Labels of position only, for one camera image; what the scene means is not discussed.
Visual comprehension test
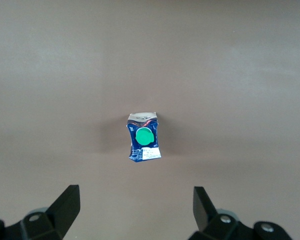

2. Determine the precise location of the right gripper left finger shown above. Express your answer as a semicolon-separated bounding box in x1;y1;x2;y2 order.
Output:
0;184;81;240

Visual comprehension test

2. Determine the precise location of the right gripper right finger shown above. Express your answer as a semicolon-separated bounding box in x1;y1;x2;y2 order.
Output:
188;186;295;240

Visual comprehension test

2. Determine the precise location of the blue milk carton green cap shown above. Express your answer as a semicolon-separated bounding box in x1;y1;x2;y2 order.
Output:
126;111;163;162

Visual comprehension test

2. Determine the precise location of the brown table cover sheet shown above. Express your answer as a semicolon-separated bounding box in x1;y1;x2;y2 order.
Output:
0;0;300;240

